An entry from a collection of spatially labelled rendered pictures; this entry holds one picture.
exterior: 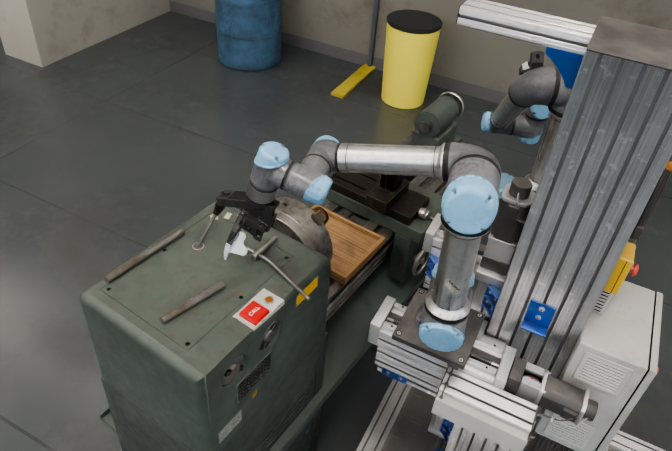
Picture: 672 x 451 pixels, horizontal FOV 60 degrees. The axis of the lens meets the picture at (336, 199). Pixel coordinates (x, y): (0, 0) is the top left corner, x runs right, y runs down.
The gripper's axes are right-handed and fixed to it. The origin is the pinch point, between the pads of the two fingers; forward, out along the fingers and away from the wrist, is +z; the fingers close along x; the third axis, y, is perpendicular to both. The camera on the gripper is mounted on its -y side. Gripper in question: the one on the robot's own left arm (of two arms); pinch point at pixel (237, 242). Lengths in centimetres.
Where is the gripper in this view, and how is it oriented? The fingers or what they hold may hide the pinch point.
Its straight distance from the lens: 163.7
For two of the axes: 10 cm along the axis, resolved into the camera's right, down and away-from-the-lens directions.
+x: 3.8, -5.2, 7.6
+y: 8.7, 4.8, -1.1
